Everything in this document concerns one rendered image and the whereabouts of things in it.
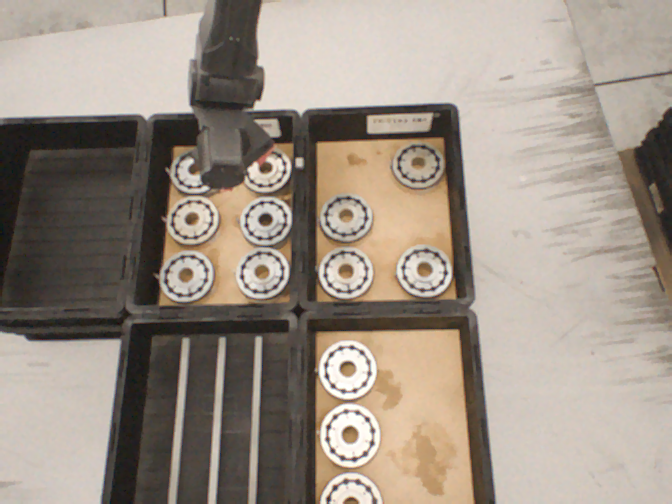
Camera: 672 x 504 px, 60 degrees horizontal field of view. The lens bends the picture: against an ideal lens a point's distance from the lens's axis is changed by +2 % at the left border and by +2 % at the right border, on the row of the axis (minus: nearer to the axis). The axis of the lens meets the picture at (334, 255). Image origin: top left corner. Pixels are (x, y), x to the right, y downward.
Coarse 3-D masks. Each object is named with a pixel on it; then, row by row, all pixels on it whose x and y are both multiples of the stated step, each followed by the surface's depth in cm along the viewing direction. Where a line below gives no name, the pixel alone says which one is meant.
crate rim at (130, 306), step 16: (192, 112) 112; (256, 112) 111; (272, 112) 111; (288, 112) 111; (144, 144) 110; (144, 160) 109; (144, 176) 108; (144, 192) 107; (144, 208) 106; (128, 288) 101; (128, 304) 100; (224, 304) 99; (240, 304) 99; (256, 304) 98; (272, 304) 98; (288, 304) 98
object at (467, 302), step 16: (304, 112) 111; (320, 112) 111; (336, 112) 111; (352, 112) 110; (368, 112) 110; (384, 112) 110; (400, 112) 110; (304, 128) 110; (304, 144) 110; (304, 160) 107; (304, 176) 106; (464, 176) 104; (304, 192) 105; (464, 192) 103; (304, 208) 105; (464, 208) 102; (304, 224) 103; (464, 224) 101; (304, 240) 102; (464, 240) 100; (304, 256) 102; (464, 256) 99; (304, 272) 101; (464, 272) 98; (304, 288) 99; (304, 304) 98; (320, 304) 98; (336, 304) 99; (352, 304) 99; (368, 304) 97; (384, 304) 97; (400, 304) 97; (416, 304) 97; (432, 304) 97; (448, 304) 97; (464, 304) 96
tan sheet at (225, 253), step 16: (288, 144) 120; (176, 192) 118; (224, 192) 117; (240, 192) 117; (288, 192) 116; (224, 208) 116; (240, 208) 116; (192, 224) 115; (224, 224) 115; (224, 240) 114; (240, 240) 113; (208, 256) 113; (224, 256) 112; (240, 256) 112; (288, 256) 112; (224, 272) 111; (224, 288) 110; (160, 304) 110; (176, 304) 110; (208, 304) 109
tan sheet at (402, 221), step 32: (320, 160) 118; (352, 160) 118; (384, 160) 118; (320, 192) 116; (352, 192) 116; (384, 192) 115; (384, 224) 113; (416, 224) 113; (448, 224) 112; (320, 256) 111; (384, 256) 111; (448, 256) 110; (320, 288) 109; (384, 288) 109; (448, 288) 108
